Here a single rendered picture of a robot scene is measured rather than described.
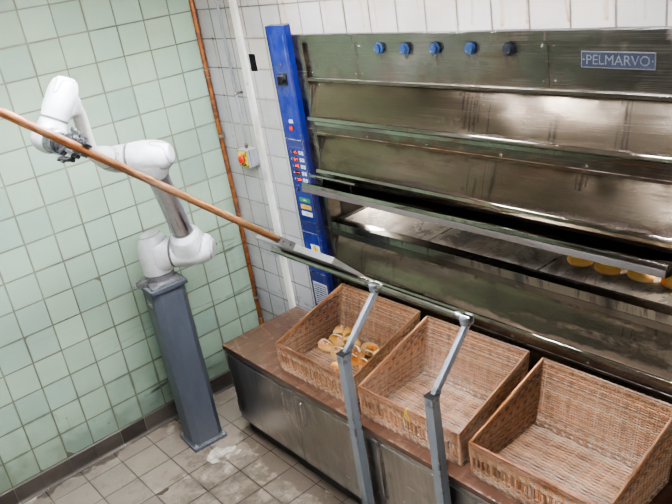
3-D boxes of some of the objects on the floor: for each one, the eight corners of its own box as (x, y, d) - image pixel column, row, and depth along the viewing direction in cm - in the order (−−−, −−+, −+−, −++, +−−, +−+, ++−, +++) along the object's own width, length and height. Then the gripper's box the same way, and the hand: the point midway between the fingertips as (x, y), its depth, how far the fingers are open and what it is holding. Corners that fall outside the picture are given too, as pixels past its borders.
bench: (316, 386, 442) (300, 303, 419) (728, 614, 264) (739, 492, 242) (241, 432, 411) (219, 345, 388) (651, 726, 233) (656, 597, 210)
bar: (315, 440, 394) (276, 244, 348) (505, 562, 301) (485, 317, 255) (269, 471, 376) (221, 269, 330) (456, 610, 283) (425, 356, 237)
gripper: (78, 127, 262) (105, 133, 244) (60, 167, 261) (86, 176, 243) (59, 117, 256) (85, 123, 239) (41, 158, 256) (66, 167, 238)
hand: (82, 149), depth 244 cm, fingers closed on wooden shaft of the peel, 3 cm apart
